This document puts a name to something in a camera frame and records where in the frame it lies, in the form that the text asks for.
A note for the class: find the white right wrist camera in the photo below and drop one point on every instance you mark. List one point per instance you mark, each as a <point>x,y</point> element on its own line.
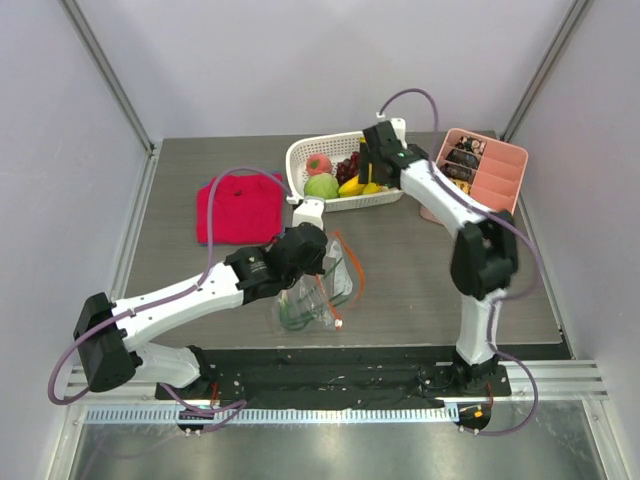
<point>398,124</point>

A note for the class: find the red folded cloth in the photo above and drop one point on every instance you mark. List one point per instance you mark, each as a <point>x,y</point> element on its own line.
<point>247,209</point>

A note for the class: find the white perforated plastic basket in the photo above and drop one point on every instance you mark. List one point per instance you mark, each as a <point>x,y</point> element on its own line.
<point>337,148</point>

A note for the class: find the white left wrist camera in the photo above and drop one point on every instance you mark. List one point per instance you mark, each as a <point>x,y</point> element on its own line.
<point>310,210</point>

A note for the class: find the pink fake peach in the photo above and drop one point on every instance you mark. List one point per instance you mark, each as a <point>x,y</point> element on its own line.
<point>317,164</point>

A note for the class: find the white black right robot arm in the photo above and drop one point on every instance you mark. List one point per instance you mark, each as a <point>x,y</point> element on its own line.
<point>484,256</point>

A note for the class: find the green fake cabbage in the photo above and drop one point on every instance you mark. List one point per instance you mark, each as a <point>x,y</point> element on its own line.
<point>323,185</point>

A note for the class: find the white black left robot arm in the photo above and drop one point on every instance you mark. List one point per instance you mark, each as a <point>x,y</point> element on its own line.
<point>115,338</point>

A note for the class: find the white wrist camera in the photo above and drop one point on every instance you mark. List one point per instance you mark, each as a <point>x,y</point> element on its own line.
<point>398,124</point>
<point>310,210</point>

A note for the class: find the pink divided organizer tray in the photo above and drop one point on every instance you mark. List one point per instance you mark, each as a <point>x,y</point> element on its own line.
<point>490,171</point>

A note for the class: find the white slotted cable duct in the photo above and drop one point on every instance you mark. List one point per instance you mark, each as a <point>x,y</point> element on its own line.
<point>175,414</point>

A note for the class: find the purple fake grape bunch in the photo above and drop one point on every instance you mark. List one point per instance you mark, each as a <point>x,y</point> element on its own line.
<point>348,168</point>

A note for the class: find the clear zip top bag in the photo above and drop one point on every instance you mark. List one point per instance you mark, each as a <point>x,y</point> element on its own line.
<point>337,247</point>

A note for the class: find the yellow fake corn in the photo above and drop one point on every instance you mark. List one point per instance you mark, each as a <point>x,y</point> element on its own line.
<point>373,188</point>

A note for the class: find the yellow fake banana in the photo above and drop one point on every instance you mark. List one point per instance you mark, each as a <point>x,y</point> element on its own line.
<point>352,187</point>

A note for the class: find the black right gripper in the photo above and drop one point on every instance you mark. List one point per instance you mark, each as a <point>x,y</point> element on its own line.
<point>373,156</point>

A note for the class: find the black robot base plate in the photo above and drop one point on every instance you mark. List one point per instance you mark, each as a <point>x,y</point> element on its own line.
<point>333,378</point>

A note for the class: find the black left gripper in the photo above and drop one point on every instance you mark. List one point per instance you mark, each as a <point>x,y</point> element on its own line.
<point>317,266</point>

